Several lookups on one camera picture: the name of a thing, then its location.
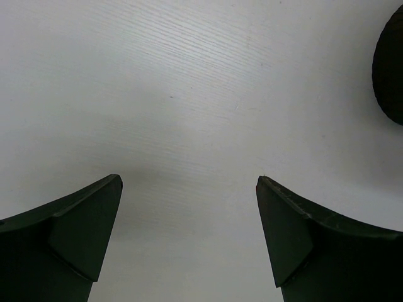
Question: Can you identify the black plastic waste bin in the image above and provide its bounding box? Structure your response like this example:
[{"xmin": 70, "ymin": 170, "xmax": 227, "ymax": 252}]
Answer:
[{"xmin": 372, "ymin": 7, "xmax": 402, "ymax": 125}]

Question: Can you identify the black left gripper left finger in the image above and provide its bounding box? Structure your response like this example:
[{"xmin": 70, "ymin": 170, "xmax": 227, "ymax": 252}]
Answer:
[{"xmin": 1, "ymin": 174, "xmax": 123, "ymax": 301}]

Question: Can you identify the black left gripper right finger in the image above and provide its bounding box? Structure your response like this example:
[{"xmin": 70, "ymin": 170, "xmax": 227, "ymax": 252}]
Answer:
[{"xmin": 256, "ymin": 176, "xmax": 402, "ymax": 301}]

